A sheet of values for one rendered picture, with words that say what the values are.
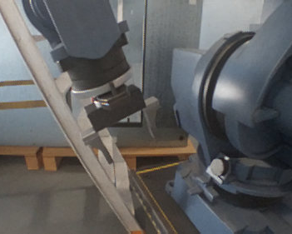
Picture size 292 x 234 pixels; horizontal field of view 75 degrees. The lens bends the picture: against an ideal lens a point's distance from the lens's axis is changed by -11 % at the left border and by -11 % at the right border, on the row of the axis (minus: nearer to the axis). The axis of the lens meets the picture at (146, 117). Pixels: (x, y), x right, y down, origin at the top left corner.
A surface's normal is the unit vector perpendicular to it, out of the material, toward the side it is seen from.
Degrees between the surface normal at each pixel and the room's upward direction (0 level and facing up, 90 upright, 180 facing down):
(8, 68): 90
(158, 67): 90
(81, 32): 90
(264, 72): 55
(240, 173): 90
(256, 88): 71
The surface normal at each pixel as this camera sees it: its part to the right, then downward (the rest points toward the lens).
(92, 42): 0.40, 0.36
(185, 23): 0.09, 0.38
